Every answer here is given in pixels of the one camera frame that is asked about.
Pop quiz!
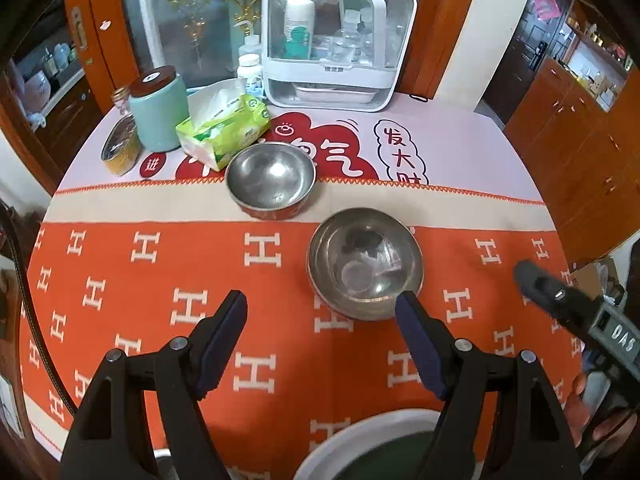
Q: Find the small glass jar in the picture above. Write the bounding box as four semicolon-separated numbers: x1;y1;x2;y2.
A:
111;87;132;117

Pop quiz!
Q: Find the wooden sliding glass door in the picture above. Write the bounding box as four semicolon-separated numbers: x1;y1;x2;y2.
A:
62;0;488;116

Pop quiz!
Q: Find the white bottle teal label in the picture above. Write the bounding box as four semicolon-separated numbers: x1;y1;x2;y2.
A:
284;0;316;60

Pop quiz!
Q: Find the person's right hand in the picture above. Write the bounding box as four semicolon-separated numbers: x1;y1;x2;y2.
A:
565;372;640;456

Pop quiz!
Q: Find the metal door handle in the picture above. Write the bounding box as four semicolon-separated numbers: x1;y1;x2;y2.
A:
69;6;90;52

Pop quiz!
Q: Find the teal canister brown lid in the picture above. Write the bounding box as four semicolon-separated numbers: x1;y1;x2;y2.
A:
129;66;191;152

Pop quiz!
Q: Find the small steel bowl orange outside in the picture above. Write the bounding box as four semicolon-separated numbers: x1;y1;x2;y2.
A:
224;142;317;221

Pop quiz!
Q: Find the wooden cabinet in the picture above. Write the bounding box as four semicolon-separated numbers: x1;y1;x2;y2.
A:
502;0;640;266

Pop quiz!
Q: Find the dark entrance door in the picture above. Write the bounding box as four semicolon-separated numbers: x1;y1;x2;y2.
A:
482;0;556;126

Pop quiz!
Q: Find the clear plastic bottle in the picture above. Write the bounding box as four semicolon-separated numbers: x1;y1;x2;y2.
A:
342;8;361;57

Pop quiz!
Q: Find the white plate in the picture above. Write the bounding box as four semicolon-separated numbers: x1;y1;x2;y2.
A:
294;409;443;480

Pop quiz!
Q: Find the orange patterned tablecloth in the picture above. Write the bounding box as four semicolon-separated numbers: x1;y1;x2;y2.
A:
17;180;586;466

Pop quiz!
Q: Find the white pill bottle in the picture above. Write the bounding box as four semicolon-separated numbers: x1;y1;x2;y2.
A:
236;54;264;97

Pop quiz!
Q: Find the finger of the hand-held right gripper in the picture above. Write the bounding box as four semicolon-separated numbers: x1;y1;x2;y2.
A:
514;259;603;333

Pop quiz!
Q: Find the yellow tin can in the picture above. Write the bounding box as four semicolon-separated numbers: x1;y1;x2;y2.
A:
101;114;143;177

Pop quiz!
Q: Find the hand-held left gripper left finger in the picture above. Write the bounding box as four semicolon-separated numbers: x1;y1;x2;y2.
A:
60;290;248;480

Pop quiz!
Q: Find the green tissue pack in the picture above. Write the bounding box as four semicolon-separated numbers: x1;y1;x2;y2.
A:
175;78;272;172

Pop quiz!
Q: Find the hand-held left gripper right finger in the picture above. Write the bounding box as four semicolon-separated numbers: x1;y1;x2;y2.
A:
395;291;583;480

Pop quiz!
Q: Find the pink printed table mat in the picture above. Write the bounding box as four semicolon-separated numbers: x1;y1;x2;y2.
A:
52;87;546;201

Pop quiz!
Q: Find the white storage box clear lid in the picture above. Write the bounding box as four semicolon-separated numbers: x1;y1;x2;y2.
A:
261;0;418;112

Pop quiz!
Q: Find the plain steel bowl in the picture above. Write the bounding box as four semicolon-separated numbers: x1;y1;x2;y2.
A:
306;208;426;322

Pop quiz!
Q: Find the cardboard box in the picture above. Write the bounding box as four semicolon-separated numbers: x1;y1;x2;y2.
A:
570;257;618;291

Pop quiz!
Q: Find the pale pink kitchen appliance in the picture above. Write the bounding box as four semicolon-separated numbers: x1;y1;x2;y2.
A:
20;71;51;111

